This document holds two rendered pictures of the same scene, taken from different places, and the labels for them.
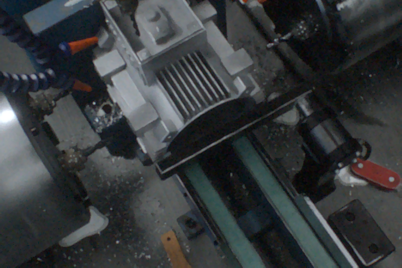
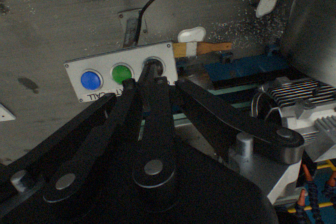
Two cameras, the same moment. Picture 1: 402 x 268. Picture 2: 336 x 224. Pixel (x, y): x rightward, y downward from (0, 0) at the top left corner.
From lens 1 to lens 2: 61 cm
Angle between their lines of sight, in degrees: 42
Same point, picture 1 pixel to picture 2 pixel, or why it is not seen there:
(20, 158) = not seen: outside the picture
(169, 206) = (240, 50)
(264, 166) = not seen: hidden behind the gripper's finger
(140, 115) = (307, 113)
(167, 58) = (320, 144)
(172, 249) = (222, 46)
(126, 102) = (319, 106)
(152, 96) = (309, 120)
